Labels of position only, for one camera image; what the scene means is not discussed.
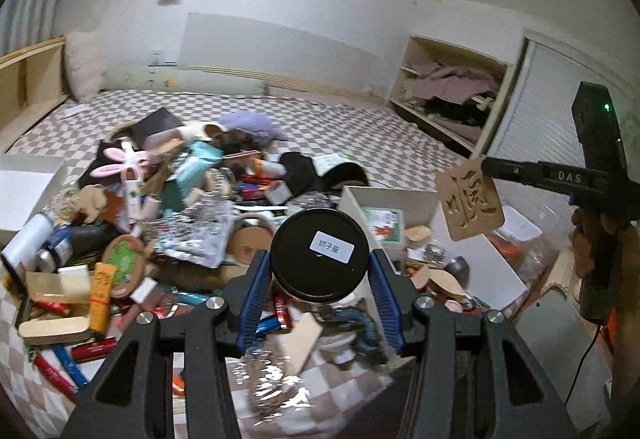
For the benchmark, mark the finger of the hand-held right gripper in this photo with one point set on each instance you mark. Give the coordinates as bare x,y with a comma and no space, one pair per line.
510,170

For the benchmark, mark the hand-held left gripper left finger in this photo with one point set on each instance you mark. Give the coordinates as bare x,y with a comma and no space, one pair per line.
259,291

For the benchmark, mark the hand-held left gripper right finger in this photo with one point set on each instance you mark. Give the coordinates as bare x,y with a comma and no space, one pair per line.
386,299

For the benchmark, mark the black round jar lid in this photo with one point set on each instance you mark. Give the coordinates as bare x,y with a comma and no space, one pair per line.
300,264

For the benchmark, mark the carved wooden plaque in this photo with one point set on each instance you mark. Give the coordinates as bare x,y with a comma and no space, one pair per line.
447,184

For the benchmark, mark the white storage container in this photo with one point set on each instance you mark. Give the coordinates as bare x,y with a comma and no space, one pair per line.
480,259

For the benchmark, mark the person's right hand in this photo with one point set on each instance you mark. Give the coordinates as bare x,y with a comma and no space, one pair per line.
589,244

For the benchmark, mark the wooden embroidery hoop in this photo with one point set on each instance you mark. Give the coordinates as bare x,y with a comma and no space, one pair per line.
250,241

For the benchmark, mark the ribbed sliding wardrobe door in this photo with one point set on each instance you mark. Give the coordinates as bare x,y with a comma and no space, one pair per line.
545,119

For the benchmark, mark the clear lidded box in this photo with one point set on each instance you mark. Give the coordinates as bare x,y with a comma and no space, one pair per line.
520,229

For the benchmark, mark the green and white plastic box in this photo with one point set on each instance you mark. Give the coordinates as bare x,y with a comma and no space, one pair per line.
385,224

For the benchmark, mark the open wardrobe shelf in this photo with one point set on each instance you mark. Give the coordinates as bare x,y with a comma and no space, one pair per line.
495,89

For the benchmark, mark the silver foil bag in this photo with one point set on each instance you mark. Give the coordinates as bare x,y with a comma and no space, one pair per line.
195,231

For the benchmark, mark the pile of clothes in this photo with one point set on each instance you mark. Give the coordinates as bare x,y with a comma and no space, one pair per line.
450,86

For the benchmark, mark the black sock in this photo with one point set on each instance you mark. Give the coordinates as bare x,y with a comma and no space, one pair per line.
300,169

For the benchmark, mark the black cap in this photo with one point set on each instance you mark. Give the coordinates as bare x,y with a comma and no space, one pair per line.
345,174

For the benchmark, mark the green round coaster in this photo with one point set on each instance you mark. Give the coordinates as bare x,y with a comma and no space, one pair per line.
122,264

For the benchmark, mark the teal box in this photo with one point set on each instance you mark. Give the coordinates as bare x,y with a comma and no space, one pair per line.
197,164

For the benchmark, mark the brown furry toy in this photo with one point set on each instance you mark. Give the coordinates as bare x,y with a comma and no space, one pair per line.
235,140

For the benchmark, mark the orange tube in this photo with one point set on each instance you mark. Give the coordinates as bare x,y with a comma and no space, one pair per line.
102,299

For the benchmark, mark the purple plush toy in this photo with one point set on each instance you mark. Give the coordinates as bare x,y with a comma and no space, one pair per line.
250,125

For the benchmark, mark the grey metal panel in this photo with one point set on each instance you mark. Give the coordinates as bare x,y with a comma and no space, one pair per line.
565,339

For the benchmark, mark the pink rabbit toy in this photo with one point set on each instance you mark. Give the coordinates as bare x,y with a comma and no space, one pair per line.
120,167

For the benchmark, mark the black flat box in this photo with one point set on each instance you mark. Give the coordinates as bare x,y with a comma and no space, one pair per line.
155,124

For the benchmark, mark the wooden oval box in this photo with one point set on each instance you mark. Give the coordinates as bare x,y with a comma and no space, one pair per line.
55,330

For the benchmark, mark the long pale bolster pillow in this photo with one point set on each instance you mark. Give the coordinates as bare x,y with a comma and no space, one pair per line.
200,80

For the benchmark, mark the white bottle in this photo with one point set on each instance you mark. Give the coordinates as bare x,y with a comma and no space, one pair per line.
25,244

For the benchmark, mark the white cardboard box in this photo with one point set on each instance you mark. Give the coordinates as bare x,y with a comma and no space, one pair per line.
25,189

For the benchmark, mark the white pillow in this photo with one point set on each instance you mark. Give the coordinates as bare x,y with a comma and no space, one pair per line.
85,66

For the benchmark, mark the wooden headboard shelf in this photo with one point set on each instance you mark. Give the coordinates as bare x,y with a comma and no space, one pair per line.
30,79

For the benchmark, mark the grey curtain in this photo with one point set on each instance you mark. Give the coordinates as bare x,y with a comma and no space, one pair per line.
30,11

